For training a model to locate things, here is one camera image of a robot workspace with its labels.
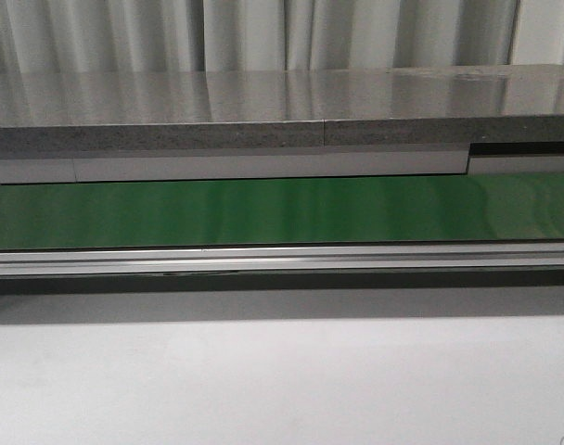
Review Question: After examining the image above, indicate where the green conveyor belt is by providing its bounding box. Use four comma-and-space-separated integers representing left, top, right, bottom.
0, 172, 564, 250

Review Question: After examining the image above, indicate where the grey stone counter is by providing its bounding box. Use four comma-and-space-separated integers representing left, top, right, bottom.
0, 65, 564, 184

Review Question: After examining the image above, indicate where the white pleated curtain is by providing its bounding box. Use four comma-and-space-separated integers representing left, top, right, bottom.
0, 1, 564, 73

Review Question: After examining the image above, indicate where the aluminium conveyor frame rail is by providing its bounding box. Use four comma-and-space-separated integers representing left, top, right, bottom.
0, 241, 564, 277

